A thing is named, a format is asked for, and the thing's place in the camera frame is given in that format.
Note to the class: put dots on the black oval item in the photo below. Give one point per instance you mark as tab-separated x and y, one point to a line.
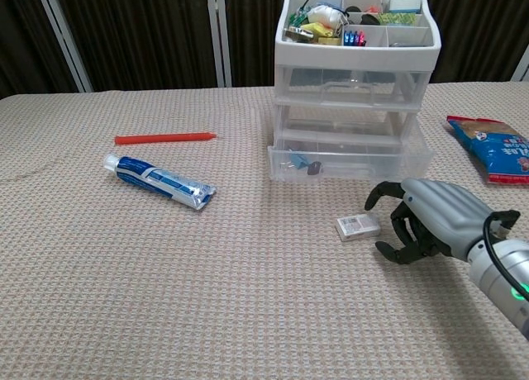
370	19

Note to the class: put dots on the yellow sticky note block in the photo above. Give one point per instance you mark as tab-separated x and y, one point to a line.
330	41
314	27

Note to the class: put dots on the white crumpled wad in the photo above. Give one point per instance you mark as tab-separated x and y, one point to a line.
322	13

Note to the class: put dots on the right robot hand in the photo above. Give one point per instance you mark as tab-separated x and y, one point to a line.
446	215

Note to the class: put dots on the red candle stick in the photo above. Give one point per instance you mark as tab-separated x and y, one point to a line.
165	138

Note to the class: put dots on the coloured push pins set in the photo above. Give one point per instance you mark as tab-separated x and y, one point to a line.
353	37

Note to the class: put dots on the green patterned packet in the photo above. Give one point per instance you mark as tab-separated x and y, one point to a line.
396	18

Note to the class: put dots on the blue white toothpaste tube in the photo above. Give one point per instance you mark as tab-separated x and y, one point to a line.
157	179

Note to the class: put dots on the metal bulldog clip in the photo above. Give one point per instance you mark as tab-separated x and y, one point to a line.
297	34

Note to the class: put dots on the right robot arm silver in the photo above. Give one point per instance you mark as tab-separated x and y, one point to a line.
506	272

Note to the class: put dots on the small white cardboard box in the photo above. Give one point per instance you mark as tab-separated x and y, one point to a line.
357	227

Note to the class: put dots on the white partition frame post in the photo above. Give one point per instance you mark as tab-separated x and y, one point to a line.
62	37
521	68
219	37

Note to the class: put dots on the white plastic drawer organizer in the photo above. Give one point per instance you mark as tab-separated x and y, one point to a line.
355	55

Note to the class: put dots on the blue red snack bag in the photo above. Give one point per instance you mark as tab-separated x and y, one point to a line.
496	148

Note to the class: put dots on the beige woven tablecloth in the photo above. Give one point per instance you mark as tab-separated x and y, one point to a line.
206	293

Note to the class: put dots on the clear drawer holding binder clip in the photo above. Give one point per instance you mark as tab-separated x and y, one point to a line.
351	157

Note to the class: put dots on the dark brown curtain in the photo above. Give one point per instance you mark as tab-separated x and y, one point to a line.
144	33

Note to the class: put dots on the green clips bundle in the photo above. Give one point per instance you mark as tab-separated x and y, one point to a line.
297	15

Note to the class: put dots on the white blue eraser box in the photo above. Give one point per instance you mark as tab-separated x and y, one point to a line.
405	4

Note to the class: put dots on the blue binder clip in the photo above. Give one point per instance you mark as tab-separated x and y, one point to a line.
298	162

